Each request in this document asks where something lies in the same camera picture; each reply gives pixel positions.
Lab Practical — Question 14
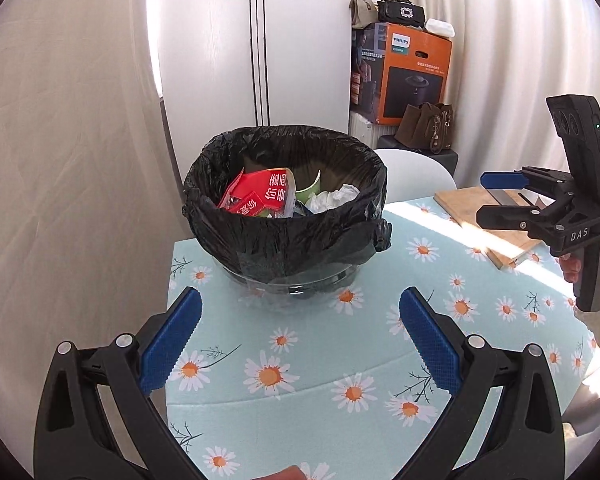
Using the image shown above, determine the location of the person's right hand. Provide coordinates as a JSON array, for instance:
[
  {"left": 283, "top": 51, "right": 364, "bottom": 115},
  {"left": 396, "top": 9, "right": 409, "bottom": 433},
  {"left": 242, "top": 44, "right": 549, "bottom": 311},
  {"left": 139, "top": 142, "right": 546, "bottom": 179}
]
[{"left": 559, "top": 255, "right": 582, "bottom": 285}]

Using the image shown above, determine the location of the clear plastic trash bin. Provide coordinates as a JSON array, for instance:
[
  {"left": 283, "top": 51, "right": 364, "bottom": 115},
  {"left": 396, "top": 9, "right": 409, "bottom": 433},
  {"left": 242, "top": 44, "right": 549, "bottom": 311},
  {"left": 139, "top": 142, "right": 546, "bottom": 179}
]
[{"left": 215, "top": 255, "right": 376, "bottom": 306}]

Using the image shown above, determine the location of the beige handbag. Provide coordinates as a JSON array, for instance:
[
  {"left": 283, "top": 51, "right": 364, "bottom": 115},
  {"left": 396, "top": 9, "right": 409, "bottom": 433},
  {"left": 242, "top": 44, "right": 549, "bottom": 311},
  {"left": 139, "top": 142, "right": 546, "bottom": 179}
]
[{"left": 349, "top": 0, "right": 378, "bottom": 30}]

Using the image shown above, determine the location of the white pouch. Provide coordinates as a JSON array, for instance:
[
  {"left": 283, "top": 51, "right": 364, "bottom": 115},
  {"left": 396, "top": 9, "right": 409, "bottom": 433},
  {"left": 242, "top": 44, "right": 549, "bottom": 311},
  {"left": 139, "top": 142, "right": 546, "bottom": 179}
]
[{"left": 425, "top": 18, "right": 456, "bottom": 38}]

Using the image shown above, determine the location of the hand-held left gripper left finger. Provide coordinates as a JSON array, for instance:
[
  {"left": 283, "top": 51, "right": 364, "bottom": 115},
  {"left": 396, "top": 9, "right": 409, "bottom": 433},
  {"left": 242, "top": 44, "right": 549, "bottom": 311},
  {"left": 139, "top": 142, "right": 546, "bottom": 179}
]
[{"left": 34, "top": 287, "right": 203, "bottom": 480}]

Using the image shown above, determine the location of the black cabinet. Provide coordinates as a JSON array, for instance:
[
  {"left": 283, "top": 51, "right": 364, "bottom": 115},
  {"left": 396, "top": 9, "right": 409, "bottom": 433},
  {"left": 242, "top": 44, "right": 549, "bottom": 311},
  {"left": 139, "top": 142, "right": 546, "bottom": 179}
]
[{"left": 377, "top": 135, "right": 458, "bottom": 181}]

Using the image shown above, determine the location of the wooden cutting board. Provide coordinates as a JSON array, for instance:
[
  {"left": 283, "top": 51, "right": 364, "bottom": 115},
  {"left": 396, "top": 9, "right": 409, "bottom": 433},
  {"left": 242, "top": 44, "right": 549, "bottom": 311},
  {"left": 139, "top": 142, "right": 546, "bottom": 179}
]
[{"left": 434, "top": 186, "right": 546, "bottom": 272}]

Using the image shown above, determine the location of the white storage box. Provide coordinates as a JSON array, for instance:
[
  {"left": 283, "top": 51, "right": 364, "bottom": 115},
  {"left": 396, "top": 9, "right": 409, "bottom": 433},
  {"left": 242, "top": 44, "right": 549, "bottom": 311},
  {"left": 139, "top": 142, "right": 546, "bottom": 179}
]
[{"left": 350, "top": 110, "right": 381, "bottom": 148}]

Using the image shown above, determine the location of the white paper tissue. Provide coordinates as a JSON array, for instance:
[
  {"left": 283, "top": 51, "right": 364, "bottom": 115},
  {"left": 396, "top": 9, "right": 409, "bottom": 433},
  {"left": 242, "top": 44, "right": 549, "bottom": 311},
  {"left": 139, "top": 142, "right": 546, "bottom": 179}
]
[{"left": 305, "top": 184, "right": 362, "bottom": 213}]

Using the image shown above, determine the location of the white chair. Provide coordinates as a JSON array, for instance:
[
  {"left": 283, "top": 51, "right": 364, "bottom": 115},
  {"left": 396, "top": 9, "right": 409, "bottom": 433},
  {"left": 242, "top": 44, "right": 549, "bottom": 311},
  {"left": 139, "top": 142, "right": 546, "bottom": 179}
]
[{"left": 372, "top": 147, "right": 458, "bottom": 206}]

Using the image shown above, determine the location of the orange cardboard box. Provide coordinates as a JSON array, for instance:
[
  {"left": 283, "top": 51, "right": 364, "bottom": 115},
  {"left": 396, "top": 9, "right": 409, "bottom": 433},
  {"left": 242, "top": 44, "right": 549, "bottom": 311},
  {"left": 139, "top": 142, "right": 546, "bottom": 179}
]
[{"left": 351, "top": 22, "right": 453, "bottom": 126}]

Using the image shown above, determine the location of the person's left hand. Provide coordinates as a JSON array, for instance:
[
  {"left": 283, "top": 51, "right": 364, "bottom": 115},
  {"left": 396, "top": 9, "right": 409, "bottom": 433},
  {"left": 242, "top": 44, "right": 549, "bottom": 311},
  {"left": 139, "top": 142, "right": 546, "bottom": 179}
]
[{"left": 252, "top": 465, "right": 308, "bottom": 480}]

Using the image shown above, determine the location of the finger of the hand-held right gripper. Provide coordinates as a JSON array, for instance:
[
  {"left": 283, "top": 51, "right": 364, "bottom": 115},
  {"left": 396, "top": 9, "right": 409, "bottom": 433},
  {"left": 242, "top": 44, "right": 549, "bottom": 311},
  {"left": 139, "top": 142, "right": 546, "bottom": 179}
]
[
  {"left": 476, "top": 195, "right": 571, "bottom": 233},
  {"left": 480, "top": 166, "right": 576, "bottom": 206}
]

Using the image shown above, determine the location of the beige curtain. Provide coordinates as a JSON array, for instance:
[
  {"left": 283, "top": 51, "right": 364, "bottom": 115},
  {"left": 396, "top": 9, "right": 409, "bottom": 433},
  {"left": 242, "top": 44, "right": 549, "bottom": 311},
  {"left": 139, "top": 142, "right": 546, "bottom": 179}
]
[{"left": 0, "top": 0, "right": 191, "bottom": 480}]

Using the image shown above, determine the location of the bin with black bag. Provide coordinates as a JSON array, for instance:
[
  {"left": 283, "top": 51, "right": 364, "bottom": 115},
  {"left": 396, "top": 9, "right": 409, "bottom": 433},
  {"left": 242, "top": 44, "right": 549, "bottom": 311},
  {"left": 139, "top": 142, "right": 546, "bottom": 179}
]
[{"left": 182, "top": 125, "right": 393, "bottom": 278}]

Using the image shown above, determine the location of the white wardrobe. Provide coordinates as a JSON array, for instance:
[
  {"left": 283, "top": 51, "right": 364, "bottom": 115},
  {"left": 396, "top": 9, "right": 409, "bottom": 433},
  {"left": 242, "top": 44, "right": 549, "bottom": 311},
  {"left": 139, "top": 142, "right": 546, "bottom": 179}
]
[{"left": 147, "top": 0, "right": 353, "bottom": 133}]

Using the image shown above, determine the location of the black handbag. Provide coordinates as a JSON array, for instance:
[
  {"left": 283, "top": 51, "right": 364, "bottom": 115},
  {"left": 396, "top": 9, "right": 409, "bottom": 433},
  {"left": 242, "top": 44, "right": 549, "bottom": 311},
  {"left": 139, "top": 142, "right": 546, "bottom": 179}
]
[{"left": 376, "top": 0, "right": 426, "bottom": 30}]

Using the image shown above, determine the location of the brown suede handbag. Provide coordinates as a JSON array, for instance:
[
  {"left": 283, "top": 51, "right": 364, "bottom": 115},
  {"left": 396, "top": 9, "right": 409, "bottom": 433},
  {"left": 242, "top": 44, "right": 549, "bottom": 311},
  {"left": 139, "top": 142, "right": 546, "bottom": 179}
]
[{"left": 395, "top": 101, "right": 456, "bottom": 153}]

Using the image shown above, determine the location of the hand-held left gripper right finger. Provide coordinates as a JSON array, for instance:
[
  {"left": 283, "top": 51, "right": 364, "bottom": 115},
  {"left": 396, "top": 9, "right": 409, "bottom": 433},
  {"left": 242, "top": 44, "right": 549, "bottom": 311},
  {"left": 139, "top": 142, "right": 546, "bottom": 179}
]
[{"left": 399, "top": 286, "right": 566, "bottom": 480}]

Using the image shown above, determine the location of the red snack packet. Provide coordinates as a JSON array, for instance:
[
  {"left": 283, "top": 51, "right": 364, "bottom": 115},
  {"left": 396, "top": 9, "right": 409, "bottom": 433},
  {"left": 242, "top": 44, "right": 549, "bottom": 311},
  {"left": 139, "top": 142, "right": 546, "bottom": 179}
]
[{"left": 217, "top": 167, "right": 297, "bottom": 218}]

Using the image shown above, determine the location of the white curtain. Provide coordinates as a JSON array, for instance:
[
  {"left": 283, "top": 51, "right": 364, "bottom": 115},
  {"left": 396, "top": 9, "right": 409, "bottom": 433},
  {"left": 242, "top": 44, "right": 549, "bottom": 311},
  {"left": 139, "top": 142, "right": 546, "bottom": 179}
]
[{"left": 405, "top": 0, "right": 600, "bottom": 196}]

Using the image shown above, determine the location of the green paper cup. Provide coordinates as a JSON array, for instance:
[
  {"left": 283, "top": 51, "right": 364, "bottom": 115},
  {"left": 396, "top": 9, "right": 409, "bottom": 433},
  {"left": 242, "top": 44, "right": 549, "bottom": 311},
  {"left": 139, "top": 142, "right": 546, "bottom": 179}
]
[{"left": 295, "top": 170, "right": 322, "bottom": 206}]

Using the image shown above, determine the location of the daisy print tablecloth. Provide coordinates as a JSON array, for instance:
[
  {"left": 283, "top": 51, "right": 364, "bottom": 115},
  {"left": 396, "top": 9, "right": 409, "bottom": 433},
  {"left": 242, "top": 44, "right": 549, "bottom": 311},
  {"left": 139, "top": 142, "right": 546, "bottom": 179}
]
[{"left": 165, "top": 197, "right": 600, "bottom": 480}]

